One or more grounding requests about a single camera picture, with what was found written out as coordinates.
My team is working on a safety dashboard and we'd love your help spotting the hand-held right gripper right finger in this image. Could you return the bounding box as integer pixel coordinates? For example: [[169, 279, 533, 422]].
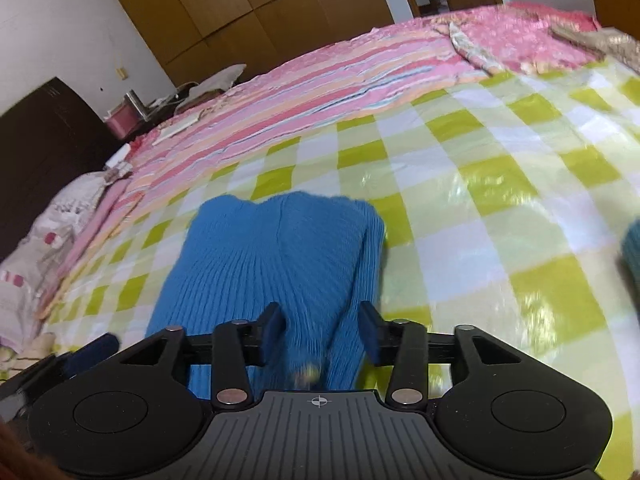
[[358, 301, 526, 410]]

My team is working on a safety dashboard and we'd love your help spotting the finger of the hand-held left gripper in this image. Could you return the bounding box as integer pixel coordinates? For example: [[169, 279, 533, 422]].
[[0, 355, 57, 401], [64, 334, 120, 376]]

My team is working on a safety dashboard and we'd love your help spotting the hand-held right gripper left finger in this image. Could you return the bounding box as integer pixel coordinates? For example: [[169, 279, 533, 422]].
[[117, 302, 287, 410]]

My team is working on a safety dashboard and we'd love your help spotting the blue knitted striped sweater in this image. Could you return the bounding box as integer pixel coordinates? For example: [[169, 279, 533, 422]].
[[145, 191, 386, 392]]

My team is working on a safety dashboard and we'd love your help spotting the tan striped bamboo mat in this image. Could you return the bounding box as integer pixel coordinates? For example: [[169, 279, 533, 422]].
[[0, 332, 58, 381]]

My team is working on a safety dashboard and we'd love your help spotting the white pillow with pink dots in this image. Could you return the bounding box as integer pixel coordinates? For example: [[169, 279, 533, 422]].
[[0, 170, 109, 349]]

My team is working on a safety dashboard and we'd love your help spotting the pink folded blanket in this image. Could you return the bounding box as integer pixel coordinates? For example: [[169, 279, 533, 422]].
[[37, 175, 136, 319]]

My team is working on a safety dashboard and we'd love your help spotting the dark wooden headboard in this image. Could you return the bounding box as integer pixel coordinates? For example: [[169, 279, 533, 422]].
[[0, 77, 126, 264]]

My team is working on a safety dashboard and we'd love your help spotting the white paper sheet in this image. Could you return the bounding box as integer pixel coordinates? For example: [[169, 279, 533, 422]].
[[152, 112, 201, 146]]

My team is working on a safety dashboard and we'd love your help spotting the pink storage box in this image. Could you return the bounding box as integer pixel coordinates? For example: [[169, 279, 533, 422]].
[[104, 105, 141, 140]]

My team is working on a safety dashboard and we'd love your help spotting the pink striped bed sheet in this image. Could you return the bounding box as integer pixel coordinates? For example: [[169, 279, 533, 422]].
[[35, 35, 491, 318]]

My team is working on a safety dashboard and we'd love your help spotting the metal thermos flask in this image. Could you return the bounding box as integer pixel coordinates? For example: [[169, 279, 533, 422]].
[[125, 89, 151, 121]]

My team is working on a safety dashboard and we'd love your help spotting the beige cloth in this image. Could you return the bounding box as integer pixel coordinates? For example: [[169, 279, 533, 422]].
[[177, 64, 248, 111]]

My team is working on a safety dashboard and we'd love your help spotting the teal fleece cloth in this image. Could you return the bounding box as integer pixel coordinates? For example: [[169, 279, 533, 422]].
[[620, 220, 640, 287]]

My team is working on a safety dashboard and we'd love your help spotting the floral cloth strip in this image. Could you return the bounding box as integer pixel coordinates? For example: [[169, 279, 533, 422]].
[[447, 20, 494, 79]]

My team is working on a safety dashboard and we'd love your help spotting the wooden wardrobe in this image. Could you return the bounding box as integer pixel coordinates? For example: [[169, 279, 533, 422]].
[[95, 0, 396, 97]]

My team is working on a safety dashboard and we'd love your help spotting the gold patterned cloth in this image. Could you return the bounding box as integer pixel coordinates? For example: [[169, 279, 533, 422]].
[[550, 25, 640, 72]]

